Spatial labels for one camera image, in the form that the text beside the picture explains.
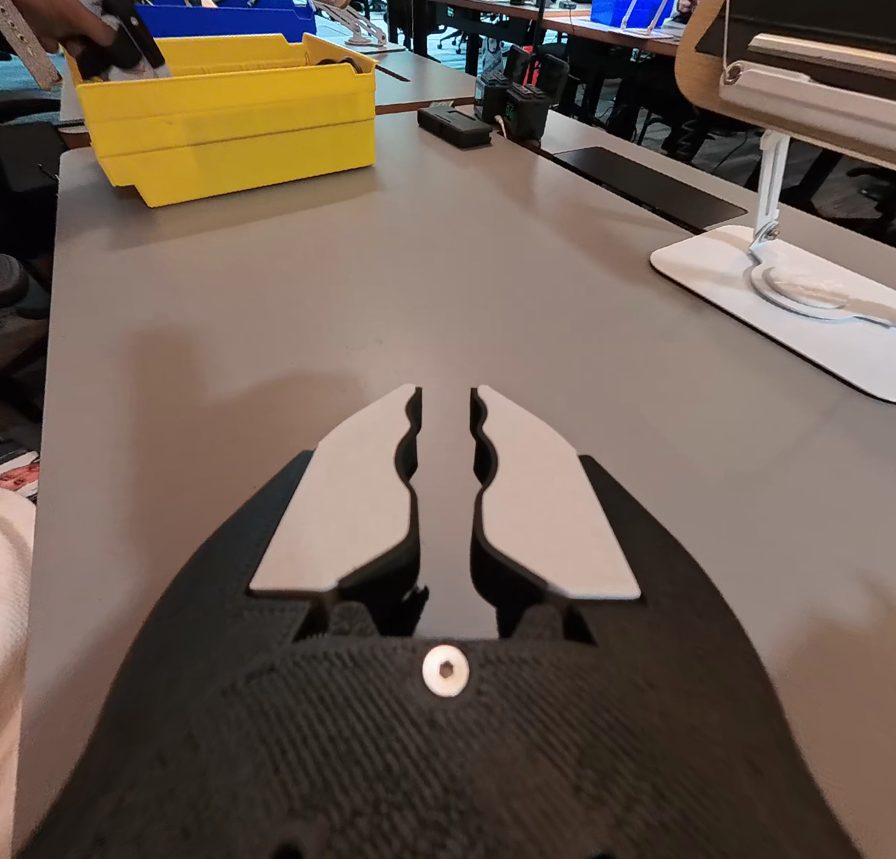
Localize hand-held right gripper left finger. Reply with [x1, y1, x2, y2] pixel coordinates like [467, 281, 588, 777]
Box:
[250, 384, 424, 597]

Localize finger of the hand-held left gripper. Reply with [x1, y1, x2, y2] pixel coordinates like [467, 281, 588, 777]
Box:
[122, 22, 173, 80]

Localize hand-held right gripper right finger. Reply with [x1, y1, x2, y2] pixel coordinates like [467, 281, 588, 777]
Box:
[470, 385, 642, 602]

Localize yellow plastic bin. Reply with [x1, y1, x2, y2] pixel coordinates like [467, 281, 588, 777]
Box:
[64, 31, 379, 209]

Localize person's left hand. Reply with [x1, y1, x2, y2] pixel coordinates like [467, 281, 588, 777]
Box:
[17, 0, 118, 49]

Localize silver mesh watch band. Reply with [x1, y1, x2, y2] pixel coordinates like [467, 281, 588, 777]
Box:
[0, 0, 63, 91]

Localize blue plastic bin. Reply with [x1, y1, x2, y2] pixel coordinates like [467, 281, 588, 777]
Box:
[590, 0, 680, 30]
[133, 0, 317, 41]

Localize black office chair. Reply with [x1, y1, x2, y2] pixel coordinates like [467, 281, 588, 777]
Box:
[0, 99, 67, 412]

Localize white board stand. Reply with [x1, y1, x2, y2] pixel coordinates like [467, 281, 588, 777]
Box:
[329, 1, 389, 49]

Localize white stand base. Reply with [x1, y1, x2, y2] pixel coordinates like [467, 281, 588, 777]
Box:
[650, 131, 896, 403]

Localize flat black device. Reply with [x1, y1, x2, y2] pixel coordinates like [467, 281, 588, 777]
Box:
[418, 105, 492, 149]

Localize black desk mat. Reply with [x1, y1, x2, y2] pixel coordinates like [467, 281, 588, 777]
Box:
[553, 146, 749, 233]

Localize cream trousers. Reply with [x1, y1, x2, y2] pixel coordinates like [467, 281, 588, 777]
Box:
[0, 484, 36, 734]

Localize black battery charger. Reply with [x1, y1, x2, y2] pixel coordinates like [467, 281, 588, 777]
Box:
[504, 83, 550, 139]
[475, 71, 512, 128]

